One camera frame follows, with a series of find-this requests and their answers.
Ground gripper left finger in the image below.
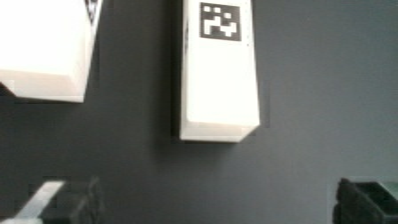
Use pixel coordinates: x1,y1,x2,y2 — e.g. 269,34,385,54
0,176,104,224

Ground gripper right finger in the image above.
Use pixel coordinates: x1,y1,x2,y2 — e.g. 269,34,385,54
333,178,398,224

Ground white desk leg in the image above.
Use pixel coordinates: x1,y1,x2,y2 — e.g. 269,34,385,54
0,0,104,103
179,0,261,143

